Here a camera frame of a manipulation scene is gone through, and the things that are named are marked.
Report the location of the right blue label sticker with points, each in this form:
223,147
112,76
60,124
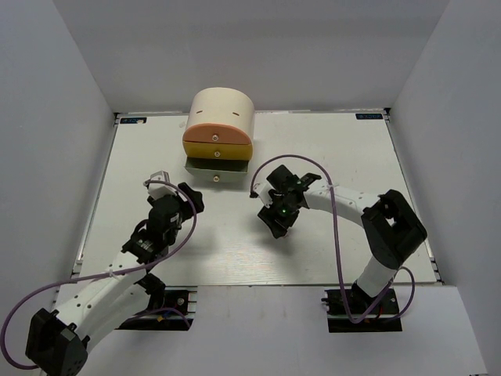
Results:
369,116

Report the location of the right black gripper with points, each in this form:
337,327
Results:
269,216

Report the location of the left blue label sticker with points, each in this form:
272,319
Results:
133,120

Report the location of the yellow drawer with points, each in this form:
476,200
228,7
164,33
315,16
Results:
231,152

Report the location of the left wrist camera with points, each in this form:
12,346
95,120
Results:
157,185

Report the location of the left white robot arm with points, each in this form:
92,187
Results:
60,341

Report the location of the cream round drawer organizer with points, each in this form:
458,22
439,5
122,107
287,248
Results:
224,106

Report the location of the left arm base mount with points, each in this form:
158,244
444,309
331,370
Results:
173,310

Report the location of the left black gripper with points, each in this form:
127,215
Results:
196,196

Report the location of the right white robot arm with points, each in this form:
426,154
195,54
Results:
392,228

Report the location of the orange drawer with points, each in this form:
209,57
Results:
216,133

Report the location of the blue label sticker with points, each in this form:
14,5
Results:
369,116
133,120

